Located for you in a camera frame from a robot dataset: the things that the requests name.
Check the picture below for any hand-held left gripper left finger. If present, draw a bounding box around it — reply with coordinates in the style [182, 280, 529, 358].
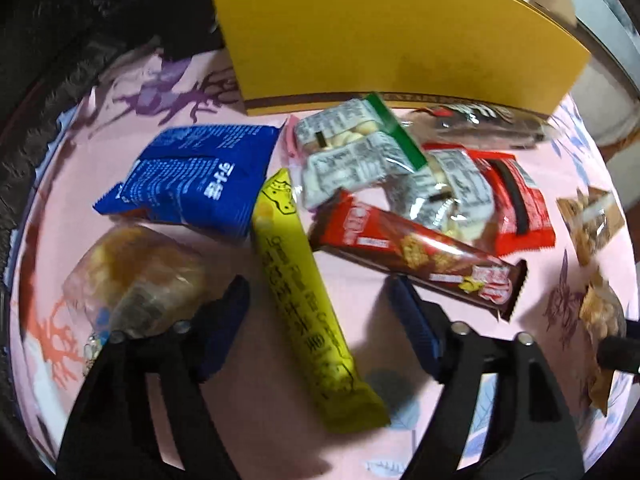
[55, 275, 251, 480]

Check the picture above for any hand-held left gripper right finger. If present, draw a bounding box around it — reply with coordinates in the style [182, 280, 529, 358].
[387, 274, 586, 480]

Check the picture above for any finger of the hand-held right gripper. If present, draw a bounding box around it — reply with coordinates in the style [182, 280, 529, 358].
[597, 337, 640, 376]

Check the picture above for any long yellow snack bar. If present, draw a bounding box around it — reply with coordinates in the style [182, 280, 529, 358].
[250, 167, 391, 433]

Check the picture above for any blue snack packet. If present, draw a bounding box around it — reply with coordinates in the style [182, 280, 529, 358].
[92, 125, 281, 241]

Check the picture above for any yellow cardboard box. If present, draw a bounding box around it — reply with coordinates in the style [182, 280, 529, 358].
[206, 0, 592, 117]

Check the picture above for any brown chocolate wafer bar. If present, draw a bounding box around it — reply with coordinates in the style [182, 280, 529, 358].
[307, 190, 529, 322]

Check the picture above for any round bun in clear wrapper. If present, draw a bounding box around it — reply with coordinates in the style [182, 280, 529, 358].
[62, 225, 211, 338]

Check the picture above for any tan paper snack packet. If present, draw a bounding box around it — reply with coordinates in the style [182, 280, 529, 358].
[556, 187, 626, 267]

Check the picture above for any white clear candy packet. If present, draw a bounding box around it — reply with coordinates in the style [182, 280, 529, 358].
[385, 147, 496, 253]

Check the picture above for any red snack packet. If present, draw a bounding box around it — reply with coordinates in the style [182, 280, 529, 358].
[422, 142, 557, 256]

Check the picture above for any white packet with green edge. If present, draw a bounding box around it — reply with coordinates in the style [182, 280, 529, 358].
[292, 92, 428, 211]

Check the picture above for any long dark chocolate packet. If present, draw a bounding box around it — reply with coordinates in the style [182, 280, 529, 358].
[405, 102, 556, 151]

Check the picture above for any dark carved wooden furniture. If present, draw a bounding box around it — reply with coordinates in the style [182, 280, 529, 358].
[0, 0, 226, 411]

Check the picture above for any framed lotus painting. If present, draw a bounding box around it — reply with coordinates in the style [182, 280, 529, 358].
[570, 0, 640, 61]

